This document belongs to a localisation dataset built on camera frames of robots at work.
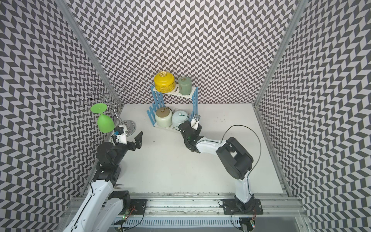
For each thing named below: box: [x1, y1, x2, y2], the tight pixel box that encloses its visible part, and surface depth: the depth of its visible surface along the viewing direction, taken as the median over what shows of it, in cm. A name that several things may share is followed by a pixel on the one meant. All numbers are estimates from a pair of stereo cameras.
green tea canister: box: [178, 76, 192, 96], surface depth 85 cm
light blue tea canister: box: [171, 110, 190, 131], surface depth 97 cm
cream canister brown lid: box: [154, 106, 174, 129], surface depth 101 cm
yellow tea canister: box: [153, 70, 176, 93], surface depth 86 cm
